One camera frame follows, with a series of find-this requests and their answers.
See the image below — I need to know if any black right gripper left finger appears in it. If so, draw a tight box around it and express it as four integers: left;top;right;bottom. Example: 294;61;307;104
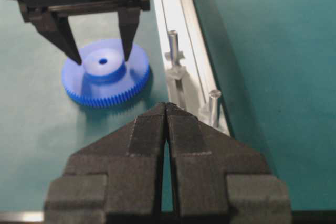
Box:
44;103;165;223

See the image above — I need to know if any steel shaft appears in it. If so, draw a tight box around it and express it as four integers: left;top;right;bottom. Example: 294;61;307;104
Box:
209;89;222;128
168;30;179;63

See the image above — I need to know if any aluminium extrusion rail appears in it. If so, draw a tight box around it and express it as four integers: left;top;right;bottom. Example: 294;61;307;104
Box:
153;0;230;135

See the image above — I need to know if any large blue plastic gear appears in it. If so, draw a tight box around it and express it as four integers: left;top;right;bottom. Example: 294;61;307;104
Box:
61;39;150;108

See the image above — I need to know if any far white shaft bracket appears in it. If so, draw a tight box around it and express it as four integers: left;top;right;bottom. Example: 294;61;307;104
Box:
166;51;187;80

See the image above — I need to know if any far steel shaft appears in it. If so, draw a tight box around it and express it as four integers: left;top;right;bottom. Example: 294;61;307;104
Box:
168;30;179;63

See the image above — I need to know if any near steel shaft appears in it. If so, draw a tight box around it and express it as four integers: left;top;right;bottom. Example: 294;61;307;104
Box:
209;89;222;128

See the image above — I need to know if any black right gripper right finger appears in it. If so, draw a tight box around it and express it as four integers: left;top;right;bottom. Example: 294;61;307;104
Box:
166;103;291;223

